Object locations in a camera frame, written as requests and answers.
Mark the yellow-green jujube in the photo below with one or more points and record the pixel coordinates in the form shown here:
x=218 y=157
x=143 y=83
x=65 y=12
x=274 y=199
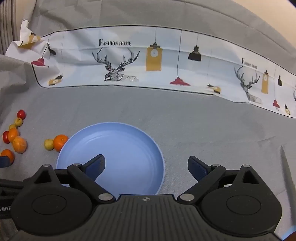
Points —
x=12 y=126
x=49 y=144
x=18 y=121

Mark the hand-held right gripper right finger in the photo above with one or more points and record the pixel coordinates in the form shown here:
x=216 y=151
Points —
x=196 y=168

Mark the white printed cloth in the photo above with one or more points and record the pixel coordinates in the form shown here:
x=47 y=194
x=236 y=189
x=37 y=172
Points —
x=81 y=64

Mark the blue plate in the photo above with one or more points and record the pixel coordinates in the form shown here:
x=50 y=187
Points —
x=120 y=143

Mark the grey ribbed curtain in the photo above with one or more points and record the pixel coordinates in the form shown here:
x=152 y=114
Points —
x=9 y=27

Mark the red cherry tomato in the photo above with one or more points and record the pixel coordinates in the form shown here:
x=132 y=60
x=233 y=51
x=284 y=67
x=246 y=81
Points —
x=21 y=114
x=5 y=137

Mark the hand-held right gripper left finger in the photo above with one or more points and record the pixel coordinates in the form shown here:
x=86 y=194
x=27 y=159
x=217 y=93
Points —
x=97 y=165

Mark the mandarin orange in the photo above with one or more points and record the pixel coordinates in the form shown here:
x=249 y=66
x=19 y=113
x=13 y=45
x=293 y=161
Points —
x=60 y=141
x=13 y=134
x=7 y=154
x=19 y=144

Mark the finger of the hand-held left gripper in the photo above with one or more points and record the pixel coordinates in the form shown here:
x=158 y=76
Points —
x=4 y=162

